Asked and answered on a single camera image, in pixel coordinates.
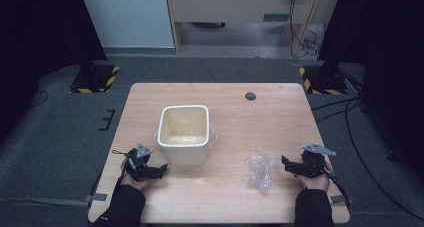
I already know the thin black floor cable loop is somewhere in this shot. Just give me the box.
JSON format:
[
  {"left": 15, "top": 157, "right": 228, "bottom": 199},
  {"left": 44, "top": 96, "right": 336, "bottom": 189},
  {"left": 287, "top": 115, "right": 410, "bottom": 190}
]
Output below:
[{"left": 30, "top": 89, "right": 50, "bottom": 109}]

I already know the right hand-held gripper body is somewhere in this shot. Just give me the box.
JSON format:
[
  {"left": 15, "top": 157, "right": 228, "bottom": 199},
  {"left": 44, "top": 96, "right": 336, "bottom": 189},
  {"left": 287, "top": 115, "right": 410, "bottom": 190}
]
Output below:
[{"left": 292, "top": 143, "right": 337, "bottom": 179}]

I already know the hand-held gripper black cable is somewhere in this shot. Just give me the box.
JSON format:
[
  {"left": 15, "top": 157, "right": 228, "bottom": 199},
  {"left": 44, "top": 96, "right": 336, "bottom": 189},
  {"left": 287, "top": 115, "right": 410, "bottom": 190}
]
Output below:
[
  {"left": 111, "top": 148, "right": 135, "bottom": 157},
  {"left": 327, "top": 170, "right": 352, "bottom": 209}
]

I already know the black hanging cable bundle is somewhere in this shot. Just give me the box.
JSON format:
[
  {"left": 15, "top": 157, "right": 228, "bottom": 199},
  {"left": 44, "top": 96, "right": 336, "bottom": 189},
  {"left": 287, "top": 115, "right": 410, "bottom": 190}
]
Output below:
[{"left": 287, "top": 0, "right": 324, "bottom": 60}]

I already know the crumpled clear plastic wrap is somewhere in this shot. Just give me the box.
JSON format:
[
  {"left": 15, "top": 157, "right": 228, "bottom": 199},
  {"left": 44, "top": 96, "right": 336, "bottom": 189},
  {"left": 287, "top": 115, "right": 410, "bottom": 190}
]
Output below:
[{"left": 245, "top": 148, "right": 277, "bottom": 193}]

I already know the white plastic bin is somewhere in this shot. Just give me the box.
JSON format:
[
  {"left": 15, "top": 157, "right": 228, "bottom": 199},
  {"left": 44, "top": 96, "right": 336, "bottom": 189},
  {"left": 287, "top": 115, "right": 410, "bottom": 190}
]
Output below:
[{"left": 156, "top": 104, "right": 212, "bottom": 167}]

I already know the grey desk label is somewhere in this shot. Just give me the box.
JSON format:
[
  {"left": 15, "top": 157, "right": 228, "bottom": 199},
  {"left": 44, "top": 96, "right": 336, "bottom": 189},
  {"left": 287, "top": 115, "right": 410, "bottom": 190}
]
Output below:
[{"left": 262, "top": 13, "right": 291, "bottom": 23}]

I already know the grey table edge clip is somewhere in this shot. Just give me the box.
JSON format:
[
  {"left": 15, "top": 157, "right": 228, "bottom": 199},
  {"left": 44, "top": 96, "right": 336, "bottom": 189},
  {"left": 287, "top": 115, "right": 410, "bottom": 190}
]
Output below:
[
  {"left": 330, "top": 194, "right": 355, "bottom": 205},
  {"left": 83, "top": 192, "right": 108, "bottom": 203}
]

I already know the black striped-edge stand base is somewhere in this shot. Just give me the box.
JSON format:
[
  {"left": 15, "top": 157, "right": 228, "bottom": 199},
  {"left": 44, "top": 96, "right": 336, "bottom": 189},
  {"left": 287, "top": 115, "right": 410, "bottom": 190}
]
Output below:
[
  {"left": 68, "top": 63, "right": 121, "bottom": 94},
  {"left": 298, "top": 65, "right": 350, "bottom": 96}
]

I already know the black floor bracket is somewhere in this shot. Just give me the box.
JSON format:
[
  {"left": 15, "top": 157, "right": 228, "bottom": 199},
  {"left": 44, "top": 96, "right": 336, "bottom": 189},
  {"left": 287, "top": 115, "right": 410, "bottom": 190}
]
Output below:
[{"left": 98, "top": 108, "right": 117, "bottom": 132}]

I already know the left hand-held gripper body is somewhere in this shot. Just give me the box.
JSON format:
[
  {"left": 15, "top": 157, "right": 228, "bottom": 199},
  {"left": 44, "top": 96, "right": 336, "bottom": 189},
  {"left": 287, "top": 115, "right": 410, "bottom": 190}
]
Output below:
[{"left": 125, "top": 143, "right": 162, "bottom": 182}]

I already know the long black floor cable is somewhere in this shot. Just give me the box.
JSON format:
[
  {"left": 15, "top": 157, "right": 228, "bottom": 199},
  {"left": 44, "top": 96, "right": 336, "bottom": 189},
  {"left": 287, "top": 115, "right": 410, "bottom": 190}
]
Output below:
[{"left": 344, "top": 98, "right": 424, "bottom": 222}]

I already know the right hand-held gripper black cable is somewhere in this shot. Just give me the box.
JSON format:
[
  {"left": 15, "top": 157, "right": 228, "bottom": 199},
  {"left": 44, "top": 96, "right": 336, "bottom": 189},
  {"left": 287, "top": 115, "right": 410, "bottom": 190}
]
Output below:
[{"left": 327, "top": 170, "right": 352, "bottom": 209}]

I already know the person's right hand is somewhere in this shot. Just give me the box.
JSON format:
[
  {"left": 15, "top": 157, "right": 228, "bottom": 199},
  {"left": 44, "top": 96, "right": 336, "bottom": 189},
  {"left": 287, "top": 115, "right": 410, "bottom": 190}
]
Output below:
[{"left": 295, "top": 160, "right": 334, "bottom": 192}]

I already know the black curtain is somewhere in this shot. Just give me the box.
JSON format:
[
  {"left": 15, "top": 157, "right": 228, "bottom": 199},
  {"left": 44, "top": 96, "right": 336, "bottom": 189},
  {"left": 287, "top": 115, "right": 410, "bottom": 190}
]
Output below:
[
  {"left": 317, "top": 0, "right": 424, "bottom": 175},
  {"left": 0, "top": 0, "right": 108, "bottom": 145}
]

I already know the person's left hand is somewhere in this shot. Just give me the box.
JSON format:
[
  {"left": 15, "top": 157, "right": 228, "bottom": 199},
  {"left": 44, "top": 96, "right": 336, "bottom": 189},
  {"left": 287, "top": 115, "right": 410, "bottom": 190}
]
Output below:
[{"left": 119, "top": 158, "right": 150, "bottom": 192}]

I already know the left hand-held gripper black cable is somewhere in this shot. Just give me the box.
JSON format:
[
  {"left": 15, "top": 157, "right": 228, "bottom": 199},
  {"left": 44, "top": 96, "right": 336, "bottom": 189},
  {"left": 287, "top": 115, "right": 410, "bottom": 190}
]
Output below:
[{"left": 111, "top": 148, "right": 135, "bottom": 157}]

